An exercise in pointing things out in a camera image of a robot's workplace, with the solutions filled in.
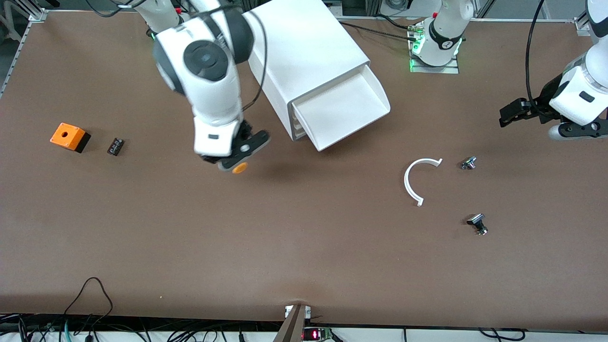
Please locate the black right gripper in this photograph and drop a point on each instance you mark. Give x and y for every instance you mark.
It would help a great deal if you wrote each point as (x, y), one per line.
(243, 131)

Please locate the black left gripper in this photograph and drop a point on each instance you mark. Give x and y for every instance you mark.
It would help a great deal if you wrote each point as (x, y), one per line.
(544, 101)

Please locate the orange push button black body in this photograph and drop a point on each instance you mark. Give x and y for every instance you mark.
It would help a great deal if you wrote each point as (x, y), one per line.
(240, 167)

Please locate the white pull-out drawer tray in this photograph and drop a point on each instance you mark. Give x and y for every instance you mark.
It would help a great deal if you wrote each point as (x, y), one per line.
(342, 109)

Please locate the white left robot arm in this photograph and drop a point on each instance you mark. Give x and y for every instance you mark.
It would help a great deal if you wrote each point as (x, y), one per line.
(444, 33)

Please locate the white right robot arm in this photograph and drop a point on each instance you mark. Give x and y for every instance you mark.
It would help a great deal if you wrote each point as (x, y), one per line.
(213, 95)

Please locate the upper small metal bolt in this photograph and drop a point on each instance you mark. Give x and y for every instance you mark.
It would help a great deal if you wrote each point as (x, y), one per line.
(468, 164)

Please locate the small black electronic component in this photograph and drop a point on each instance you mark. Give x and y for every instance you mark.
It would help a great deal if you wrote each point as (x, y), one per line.
(115, 146)

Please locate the orange box with black base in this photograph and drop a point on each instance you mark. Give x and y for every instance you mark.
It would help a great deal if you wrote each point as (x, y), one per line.
(66, 135)

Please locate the device with red display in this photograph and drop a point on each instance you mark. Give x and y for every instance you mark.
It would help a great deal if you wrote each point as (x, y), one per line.
(313, 335)

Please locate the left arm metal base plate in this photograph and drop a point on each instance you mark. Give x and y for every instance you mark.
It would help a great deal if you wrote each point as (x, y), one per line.
(446, 70)

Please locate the aluminium frame corner profile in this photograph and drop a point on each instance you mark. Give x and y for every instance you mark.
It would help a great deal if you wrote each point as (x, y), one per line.
(35, 12)
(582, 23)

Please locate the aluminium frame post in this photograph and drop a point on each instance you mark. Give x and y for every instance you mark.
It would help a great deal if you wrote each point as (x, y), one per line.
(484, 7)

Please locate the black rectangular push switch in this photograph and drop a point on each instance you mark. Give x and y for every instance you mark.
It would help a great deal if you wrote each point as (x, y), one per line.
(476, 220)

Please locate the white semicircular plastic bracket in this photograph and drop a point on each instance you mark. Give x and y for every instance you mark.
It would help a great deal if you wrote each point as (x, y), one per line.
(406, 183)

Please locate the white mount bracket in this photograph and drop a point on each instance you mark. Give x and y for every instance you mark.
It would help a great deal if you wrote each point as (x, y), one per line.
(287, 311)

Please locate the brown camera mount bar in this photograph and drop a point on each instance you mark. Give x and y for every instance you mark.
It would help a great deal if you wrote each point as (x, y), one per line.
(292, 330)

